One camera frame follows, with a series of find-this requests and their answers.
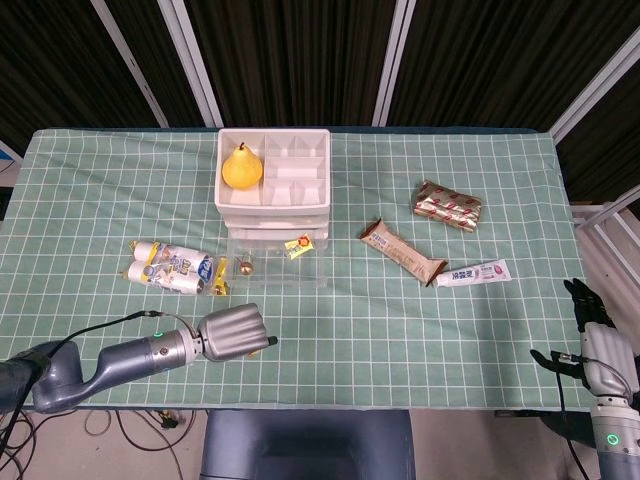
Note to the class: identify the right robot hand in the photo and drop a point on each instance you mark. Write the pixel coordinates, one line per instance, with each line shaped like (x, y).
(609, 360)

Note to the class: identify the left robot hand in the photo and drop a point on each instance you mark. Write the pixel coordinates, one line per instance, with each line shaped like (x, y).
(232, 332)

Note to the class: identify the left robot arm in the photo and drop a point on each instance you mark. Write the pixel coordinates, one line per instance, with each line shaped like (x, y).
(130, 357)

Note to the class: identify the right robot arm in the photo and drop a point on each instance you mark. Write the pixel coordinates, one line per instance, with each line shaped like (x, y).
(617, 445)

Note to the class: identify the white drawer organizer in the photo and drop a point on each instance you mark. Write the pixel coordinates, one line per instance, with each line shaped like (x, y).
(240, 197)

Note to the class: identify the white rolls pack yellow label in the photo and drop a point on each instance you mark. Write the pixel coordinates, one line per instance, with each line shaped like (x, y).
(175, 270)

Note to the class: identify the yellow sachet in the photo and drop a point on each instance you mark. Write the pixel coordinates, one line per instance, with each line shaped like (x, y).
(299, 246)

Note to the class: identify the blue grey robot torso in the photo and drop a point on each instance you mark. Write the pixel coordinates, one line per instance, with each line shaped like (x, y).
(305, 445)

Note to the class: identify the white metal rack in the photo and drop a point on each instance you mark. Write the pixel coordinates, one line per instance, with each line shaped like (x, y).
(607, 220)

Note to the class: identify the green checkered tablecloth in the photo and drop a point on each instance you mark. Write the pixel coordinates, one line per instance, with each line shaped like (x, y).
(375, 340)

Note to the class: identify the white pink toothpaste tube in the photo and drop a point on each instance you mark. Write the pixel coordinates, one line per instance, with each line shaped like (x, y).
(475, 274)

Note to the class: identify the yellow pear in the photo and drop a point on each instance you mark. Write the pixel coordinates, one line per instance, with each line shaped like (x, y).
(242, 167)

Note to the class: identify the brown snack bar wrapper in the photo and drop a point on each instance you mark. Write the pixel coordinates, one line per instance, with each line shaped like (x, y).
(400, 250)

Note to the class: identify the gold red foil packet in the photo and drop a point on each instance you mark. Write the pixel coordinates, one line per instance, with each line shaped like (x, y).
(447, 206)

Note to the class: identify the blue white board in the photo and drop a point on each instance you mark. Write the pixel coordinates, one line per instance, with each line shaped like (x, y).
(7, 165)

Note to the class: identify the black pleated curtain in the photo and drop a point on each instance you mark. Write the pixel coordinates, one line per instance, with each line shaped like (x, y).
(300, 50)

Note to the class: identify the white frame post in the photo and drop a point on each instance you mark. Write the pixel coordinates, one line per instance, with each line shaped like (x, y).
(395, 55)
(130, 60)
(595, 85)
(192, 60)

